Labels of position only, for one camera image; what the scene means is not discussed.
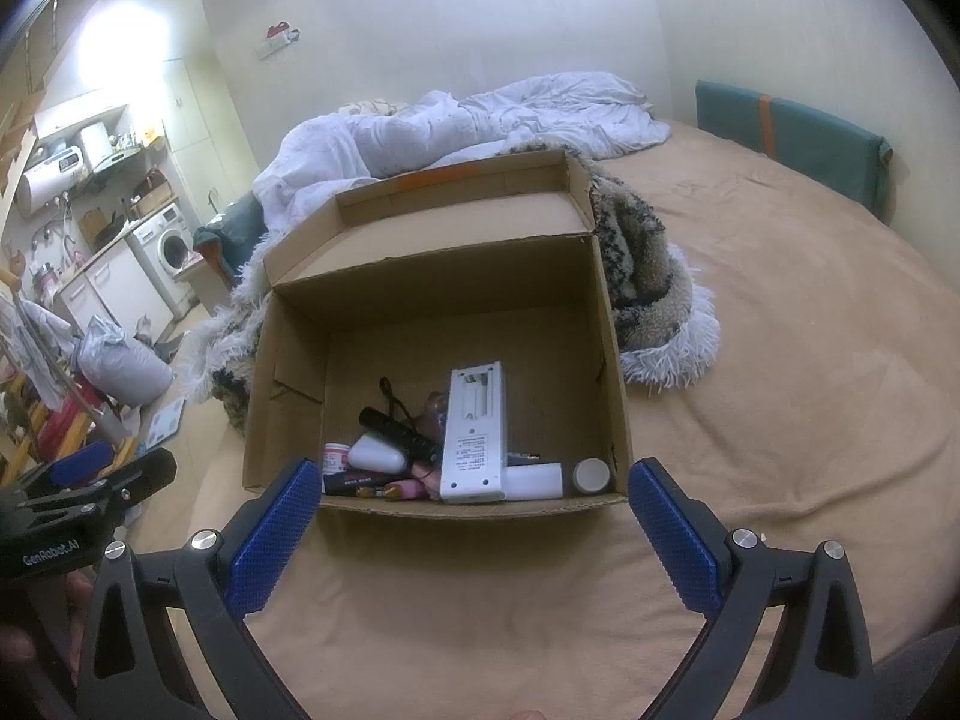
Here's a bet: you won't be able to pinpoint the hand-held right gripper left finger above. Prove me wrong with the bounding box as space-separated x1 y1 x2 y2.
75 457 323 720

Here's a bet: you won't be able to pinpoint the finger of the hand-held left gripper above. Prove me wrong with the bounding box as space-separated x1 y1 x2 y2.
15 439 115 492
22 448 179 533

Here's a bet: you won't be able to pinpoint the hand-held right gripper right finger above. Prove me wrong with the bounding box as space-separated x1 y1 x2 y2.
628 457 878 720

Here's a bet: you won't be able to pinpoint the black cylinder red label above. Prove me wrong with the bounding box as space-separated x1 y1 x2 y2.
322 471 410 497

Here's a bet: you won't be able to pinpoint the white capped bottle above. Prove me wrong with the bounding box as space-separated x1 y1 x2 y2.
571 457 612 497

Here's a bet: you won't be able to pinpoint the white rounded power bank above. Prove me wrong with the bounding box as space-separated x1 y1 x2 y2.
346 436 410 475

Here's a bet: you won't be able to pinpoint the white charger adapter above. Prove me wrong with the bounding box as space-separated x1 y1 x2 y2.
504 463 565 500

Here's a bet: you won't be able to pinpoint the brown plastic item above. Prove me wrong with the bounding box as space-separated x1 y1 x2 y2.
420 388 451 436

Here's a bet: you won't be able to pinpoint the white rectangular device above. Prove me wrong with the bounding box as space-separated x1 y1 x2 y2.
439 361 507 503

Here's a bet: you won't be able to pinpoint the brown cardboard box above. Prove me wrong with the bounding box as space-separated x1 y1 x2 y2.
241 150 631 520

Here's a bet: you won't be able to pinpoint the person's left hand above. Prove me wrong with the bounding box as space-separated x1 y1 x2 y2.
0 570 95 691

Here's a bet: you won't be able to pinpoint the floor scale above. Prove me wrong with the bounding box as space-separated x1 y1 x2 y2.
142 399 188 455

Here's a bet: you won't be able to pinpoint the white stuffed bag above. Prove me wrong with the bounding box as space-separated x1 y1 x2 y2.
75 315 175 410

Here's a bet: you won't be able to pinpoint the hanging white garment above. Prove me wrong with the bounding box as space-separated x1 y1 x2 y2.
0 292 76 406

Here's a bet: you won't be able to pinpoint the white kitchen cabinet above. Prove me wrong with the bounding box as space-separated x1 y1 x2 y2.
52 240 177 331

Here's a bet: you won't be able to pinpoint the beige low table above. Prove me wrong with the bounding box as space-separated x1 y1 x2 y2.
176 255 226 312

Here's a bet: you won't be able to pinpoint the white washing machine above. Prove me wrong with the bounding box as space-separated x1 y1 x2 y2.
127 202 200 308

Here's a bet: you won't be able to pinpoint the shaggy patterned blanket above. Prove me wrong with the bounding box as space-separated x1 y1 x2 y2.
180 136 721 436

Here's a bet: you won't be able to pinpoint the dark green cloth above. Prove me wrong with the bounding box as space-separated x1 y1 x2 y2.
193 191 271 290

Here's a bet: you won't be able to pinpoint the person's grey trousers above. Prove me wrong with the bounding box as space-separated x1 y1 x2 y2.
862 626 960 720

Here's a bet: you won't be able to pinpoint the white water heater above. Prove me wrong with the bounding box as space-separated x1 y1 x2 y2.
15 150 95 218

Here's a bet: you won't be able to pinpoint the white range hood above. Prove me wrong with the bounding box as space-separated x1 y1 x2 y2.
79 120 147 177

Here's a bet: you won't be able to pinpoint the teal pillow with orange stripe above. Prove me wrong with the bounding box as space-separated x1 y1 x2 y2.
694 79 893 222

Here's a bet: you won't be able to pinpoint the white duvet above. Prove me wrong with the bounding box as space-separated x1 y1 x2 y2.
253 73 672 233

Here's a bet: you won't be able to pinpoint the yellow wooden frame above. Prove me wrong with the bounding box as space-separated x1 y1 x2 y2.
0 382 136 481

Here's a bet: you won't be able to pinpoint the wall hook with red item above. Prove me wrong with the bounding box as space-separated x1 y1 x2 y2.
255 20 302 57

